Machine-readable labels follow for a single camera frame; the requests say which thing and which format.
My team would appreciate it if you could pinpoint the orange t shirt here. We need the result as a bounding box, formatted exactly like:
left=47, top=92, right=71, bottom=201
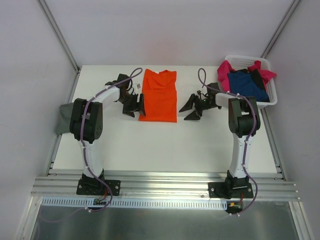
left=139, top=69, right=178, bottom=123

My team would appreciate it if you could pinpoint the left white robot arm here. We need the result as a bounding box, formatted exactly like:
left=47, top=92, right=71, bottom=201
left=69, top=67, right=146, bottom=199

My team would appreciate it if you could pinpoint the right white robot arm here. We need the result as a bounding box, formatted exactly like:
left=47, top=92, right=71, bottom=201
left=179, top=82, right=261, bottom=200

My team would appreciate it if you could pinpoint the blue t shirt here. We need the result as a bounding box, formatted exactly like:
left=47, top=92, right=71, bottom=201
left=228, top=69, right=270, bottom=103

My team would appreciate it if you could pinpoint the pink t shirt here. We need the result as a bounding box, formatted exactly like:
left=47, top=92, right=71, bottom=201
left=217, top=60, right=277, bottom=92

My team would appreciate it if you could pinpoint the white plastic basket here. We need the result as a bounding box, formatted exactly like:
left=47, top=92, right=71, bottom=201
left=225, top=55, right=278, bottom=109

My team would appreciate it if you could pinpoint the black t shirt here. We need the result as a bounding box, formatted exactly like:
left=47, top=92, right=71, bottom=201
left=248, top=69, right=266, bottom=91

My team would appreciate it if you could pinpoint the grey folded t shirt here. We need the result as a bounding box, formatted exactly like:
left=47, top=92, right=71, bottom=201
left=54, top=102, right=74, bottom=135

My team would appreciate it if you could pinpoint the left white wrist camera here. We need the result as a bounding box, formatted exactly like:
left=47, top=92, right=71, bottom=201
left=132, top=83, right=141, bottom=92

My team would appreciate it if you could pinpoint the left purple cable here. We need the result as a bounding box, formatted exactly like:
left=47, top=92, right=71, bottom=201
left=39, top=67, right=144, bottom=223

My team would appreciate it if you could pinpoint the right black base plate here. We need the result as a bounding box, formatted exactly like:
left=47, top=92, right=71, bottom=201
left=208, top=182, right=254, bottom=200

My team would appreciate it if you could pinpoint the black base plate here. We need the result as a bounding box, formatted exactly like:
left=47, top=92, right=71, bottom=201
left=208, top=182, right=254, bottom=200
left=76, top=177, right=121, bottom=196

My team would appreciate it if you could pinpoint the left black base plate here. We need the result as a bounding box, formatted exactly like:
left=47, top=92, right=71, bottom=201
left=76, top=177, right=121, bottom=196

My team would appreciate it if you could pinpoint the left aluminium corner post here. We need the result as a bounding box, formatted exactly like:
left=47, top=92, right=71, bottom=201
left=37, top=0, right=80, bottom=73

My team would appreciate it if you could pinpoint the aluminium corner post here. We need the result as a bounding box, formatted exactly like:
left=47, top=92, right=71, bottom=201
left=260, top=0, right=303, bottom=59
left=37, top=0, right=80, bottom=73

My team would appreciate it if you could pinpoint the white slotted cable duct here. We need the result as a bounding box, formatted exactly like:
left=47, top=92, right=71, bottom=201
left=41, top=196, right=227, bottom=211

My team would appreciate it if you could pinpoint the aluminium mounting rail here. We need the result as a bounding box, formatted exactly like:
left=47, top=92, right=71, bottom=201
left=31, top=169, right=302, bottom=202

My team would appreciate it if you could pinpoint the right aluminium corner post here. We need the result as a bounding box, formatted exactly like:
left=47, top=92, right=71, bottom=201
left=260, top=0, right=303, bottom=59

